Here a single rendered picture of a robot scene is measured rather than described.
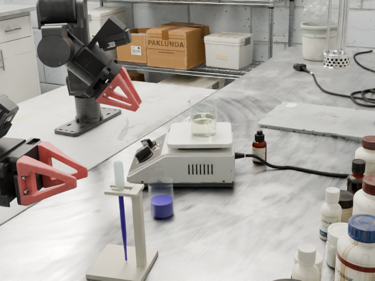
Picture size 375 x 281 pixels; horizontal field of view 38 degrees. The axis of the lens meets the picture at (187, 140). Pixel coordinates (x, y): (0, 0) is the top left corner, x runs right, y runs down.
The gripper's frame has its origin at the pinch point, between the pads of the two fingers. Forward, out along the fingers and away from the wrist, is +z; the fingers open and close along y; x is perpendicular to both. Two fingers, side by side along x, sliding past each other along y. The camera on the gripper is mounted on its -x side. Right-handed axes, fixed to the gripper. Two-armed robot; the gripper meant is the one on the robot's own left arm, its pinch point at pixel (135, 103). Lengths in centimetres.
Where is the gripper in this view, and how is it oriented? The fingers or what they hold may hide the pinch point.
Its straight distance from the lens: 107.5
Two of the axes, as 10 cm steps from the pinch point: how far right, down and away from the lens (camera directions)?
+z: 7.7, 6.1, 1.9
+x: -6.4, 7.0, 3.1
